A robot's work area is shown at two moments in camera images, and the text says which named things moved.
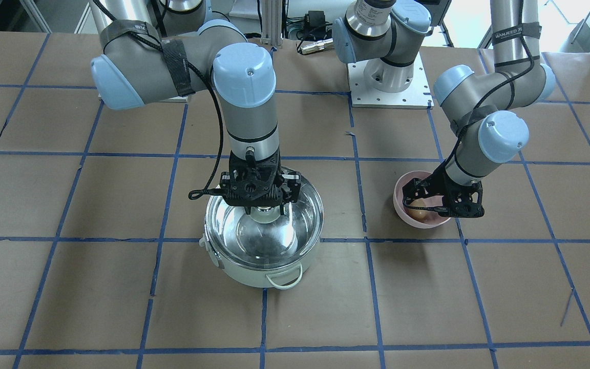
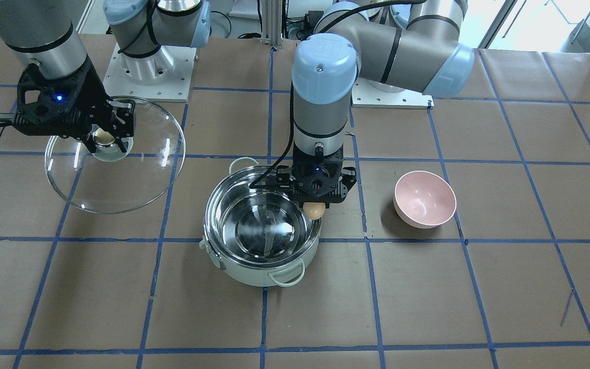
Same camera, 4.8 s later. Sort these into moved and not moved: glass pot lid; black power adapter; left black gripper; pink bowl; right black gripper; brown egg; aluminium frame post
Moved: left black gripper; right black gripper; glass pot lid; brown egg
Not moved: aluminium frame post; black power adapter; pink bowl
